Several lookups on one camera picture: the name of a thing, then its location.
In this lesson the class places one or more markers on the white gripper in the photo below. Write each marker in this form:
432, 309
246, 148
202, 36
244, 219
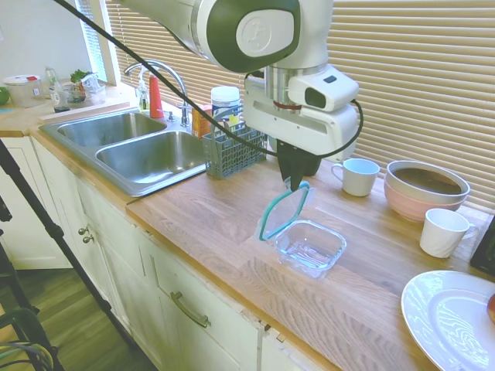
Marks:
309, 127

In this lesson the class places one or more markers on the clear lid with teal seal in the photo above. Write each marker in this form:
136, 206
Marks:
288, 210

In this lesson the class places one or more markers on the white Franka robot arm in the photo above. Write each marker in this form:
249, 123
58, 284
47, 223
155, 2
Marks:
251, 35

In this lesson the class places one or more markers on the clear plastic container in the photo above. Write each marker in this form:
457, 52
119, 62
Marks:
309, 251

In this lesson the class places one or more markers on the clear container with greens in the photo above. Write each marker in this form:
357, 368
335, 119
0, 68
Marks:
87, 90

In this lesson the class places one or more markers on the clear tub with white lid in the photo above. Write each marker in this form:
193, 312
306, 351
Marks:
23, 92

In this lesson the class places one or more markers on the grey plastic cutlery basket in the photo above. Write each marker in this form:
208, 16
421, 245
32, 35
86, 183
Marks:
232, 162

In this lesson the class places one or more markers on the white ceramic mug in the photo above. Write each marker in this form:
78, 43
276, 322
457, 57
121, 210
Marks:
357, 179

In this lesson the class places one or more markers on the white wipes canister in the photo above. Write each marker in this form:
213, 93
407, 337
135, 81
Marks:
224, 100

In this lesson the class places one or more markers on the orange cardboard box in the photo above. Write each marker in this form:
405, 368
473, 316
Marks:
201, 123

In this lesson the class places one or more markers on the pink bowl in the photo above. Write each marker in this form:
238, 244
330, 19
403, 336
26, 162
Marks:
410, 208

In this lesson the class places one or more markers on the chrome sink sprayer cap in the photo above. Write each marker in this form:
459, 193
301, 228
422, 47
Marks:
170, 116

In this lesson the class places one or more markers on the grey bowl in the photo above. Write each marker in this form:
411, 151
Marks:
425, 193

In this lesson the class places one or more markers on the chrome kitchen faucet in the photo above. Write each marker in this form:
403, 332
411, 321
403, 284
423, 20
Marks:
176, 79

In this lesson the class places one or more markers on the stainless steel double sink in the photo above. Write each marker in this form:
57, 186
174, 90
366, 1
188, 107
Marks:
147, 162

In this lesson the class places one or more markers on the beige window blind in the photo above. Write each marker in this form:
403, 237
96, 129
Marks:
154, 50
417, 77

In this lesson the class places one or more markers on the red dish soap bottle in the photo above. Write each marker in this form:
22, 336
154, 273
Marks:
156, 100

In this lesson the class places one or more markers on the white ribbed cup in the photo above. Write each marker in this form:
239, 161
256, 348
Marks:
441, 235

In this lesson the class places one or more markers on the clear soap dispenser bottle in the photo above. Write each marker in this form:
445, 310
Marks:
142, 100

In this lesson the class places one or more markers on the white kitchen base cabinet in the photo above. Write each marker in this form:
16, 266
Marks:
116, 270

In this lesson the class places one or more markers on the black toaster oven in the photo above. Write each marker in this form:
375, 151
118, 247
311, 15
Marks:
485, 249

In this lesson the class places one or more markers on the wooden strip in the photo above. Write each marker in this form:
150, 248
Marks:
85, 110

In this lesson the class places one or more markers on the white dinner plate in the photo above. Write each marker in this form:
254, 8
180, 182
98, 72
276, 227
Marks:
444, 320

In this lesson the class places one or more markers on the round metal cabinet knob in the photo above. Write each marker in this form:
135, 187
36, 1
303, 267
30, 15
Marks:
83, 231
89, 239

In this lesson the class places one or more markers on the white narrow window blind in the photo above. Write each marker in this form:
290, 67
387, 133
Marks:
93, 42

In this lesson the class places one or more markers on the red fruit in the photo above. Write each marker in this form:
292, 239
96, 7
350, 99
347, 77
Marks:
492, 307

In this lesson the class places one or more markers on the glass bottle with dark liquid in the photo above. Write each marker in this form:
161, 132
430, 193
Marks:
58, 96

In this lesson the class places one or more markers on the black tripod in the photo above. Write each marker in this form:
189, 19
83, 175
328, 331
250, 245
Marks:
50, 228

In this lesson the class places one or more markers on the green fruit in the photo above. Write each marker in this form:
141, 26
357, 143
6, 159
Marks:
4, 96

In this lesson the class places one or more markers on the maroon wrist mount plate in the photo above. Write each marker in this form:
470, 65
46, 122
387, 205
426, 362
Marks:
286, 105

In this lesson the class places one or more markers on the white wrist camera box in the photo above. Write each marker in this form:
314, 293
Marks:
325, 90

